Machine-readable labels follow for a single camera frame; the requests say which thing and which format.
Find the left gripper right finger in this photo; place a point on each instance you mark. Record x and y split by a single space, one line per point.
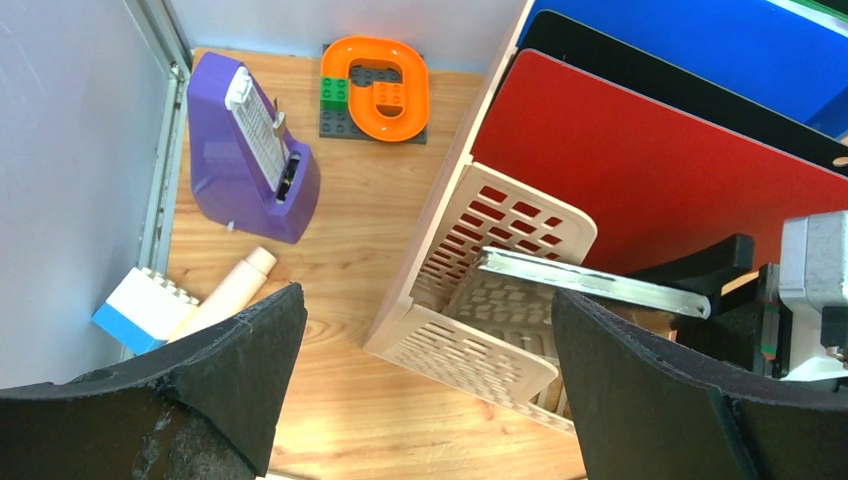
648 408

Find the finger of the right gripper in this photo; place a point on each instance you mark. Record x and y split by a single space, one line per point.
706 271

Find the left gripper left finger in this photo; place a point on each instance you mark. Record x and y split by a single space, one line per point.
203 407

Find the red binder folder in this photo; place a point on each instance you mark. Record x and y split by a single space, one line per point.
664 162

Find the beige plastic file organizer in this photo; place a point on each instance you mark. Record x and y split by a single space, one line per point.
472 206

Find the blue binder folder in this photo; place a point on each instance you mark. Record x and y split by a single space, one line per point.
767 51

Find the green translucent plastic folder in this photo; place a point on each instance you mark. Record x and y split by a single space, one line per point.
835 8

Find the black notebook with sticker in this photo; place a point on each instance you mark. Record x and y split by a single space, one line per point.
596 281

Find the beige rolled tube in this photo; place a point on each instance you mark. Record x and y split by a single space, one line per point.
231 295

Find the blue white eraser block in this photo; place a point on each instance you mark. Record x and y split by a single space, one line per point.
144 310

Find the purple folder behind organizer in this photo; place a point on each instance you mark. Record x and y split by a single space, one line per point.
247 170

